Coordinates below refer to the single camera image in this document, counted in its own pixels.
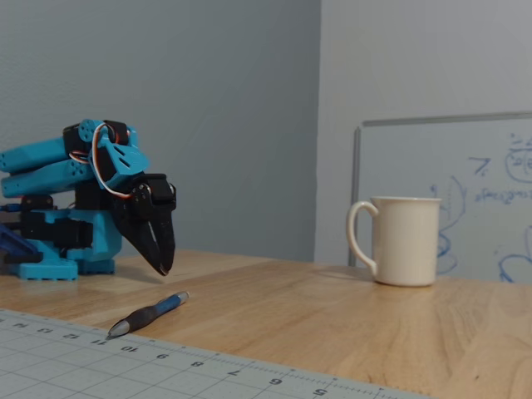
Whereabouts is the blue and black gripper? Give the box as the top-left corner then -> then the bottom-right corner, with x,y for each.
97,140 -> 177,278

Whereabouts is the blue pen with black grip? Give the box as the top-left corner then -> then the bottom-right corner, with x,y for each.
106,290 -> 190,340

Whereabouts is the dark blue table clamp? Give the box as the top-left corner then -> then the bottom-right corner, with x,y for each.
0,222 -> 39,264

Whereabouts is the grey gridded cutting mat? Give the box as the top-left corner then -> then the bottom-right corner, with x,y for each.
0,308 -> 433,399

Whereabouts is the cream ceramic mug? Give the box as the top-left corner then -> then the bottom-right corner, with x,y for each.
346,195 -> 442,288

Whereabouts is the whiteboard with blue drawings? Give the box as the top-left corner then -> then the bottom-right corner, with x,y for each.
352,111 -> 532,284

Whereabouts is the white red black servo wire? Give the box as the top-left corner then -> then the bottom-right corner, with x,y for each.
68,122 -> 135,199

